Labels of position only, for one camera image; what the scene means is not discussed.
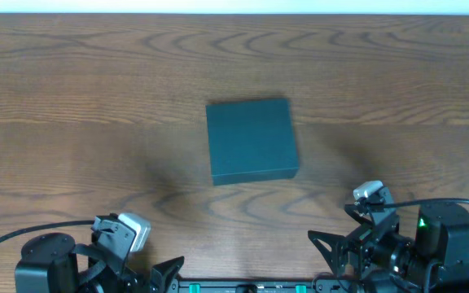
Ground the dark green box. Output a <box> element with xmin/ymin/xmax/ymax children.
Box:
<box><xmin>205</xmin><ymin>98</ymin><xmax>300</xmax><ymax>186</ymax></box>

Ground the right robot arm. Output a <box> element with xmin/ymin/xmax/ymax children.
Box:
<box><xmin>308</xmin><ymin>181</ymin><xmax>469</xmax><ymax>292</ymax></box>

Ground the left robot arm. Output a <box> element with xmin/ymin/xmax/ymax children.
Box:
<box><xmin>15</xmin><ymin>213</ymin><xmax>185</xmax><ymax>293</ymax></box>

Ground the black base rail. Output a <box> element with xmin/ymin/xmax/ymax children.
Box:
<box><xmin>168</xmin><ymin>275</ymin><xmax>356</xmax><ymax>293</ymax></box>

